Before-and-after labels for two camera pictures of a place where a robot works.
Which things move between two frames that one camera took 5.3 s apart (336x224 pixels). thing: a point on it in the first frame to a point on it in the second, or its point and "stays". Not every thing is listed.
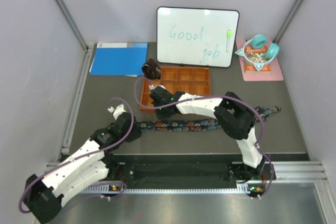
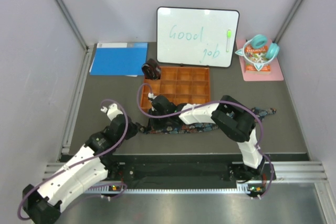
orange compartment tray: (192, 80) stays
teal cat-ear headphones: (259, 41) stays
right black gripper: (161, 117) to (153, 126)
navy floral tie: (191, 125) stays
